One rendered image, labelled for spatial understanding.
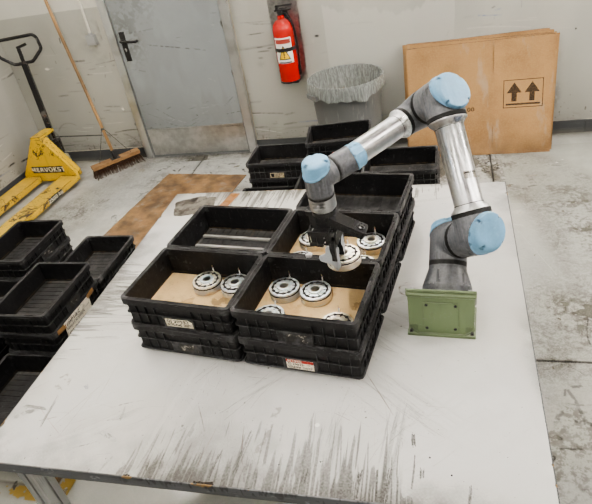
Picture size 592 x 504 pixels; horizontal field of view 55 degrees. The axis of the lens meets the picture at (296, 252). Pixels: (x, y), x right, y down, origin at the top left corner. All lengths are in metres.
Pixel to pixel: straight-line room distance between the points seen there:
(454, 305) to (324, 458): 0.59
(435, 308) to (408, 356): 0.17
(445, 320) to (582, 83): 3.23
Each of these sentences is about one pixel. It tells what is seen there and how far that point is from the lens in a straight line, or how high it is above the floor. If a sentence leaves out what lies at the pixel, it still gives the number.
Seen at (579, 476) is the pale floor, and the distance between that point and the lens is 2.47.
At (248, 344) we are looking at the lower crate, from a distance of 1.79.
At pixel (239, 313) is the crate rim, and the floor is 0.93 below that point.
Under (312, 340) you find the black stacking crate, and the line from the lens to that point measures 1.69.
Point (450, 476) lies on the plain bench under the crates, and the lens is 1.55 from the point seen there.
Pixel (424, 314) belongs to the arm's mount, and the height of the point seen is 0.79.
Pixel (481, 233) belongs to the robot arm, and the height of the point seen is 1.06.
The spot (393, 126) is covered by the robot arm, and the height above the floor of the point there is 1.29.
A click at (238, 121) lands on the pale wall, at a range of 5.03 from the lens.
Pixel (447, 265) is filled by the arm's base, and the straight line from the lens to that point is 1.79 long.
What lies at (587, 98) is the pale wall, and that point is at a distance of 4.86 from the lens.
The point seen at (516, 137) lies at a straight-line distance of 4.56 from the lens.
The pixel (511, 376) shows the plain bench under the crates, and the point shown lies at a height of 0.70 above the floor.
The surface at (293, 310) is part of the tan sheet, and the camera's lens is 1.83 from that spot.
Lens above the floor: 1.98
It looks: 33 degrees down
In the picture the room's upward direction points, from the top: 11 degrees counter-clockwise
